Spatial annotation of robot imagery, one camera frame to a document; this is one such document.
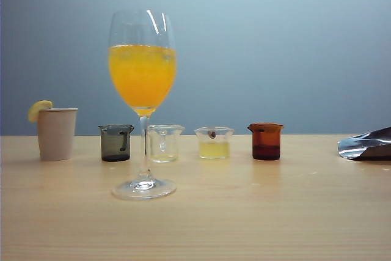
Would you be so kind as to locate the clear empty measuring cup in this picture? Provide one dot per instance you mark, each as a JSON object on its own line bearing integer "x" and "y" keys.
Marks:
{"x": 168, "y": 148}

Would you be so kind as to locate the clear measuring cup brown dot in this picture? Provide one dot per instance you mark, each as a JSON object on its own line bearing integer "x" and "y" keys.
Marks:
{"x": 214, "y": 151}

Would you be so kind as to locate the white paper cup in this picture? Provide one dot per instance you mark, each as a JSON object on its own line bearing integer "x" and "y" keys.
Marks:
{"x": 56, "y": 135}

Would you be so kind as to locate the amber glass measuring cup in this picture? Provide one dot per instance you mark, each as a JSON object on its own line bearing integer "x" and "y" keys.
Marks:
{"x": 265, "y": 145}

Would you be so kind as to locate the yellow lemon slice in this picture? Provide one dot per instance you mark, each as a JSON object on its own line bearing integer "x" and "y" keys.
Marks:
{"x": 35, "y": 111}

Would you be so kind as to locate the grey glass measuring cup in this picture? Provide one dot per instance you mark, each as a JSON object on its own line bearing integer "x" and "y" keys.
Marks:
{"x": 111, "y": 149}

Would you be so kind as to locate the silver foil bag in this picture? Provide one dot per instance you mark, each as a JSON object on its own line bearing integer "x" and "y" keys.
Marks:
{"x": 366, "y": 146}

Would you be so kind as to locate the wine glass with orange juice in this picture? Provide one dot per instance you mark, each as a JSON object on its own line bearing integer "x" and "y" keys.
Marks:
{"x": 142, "y": 74}

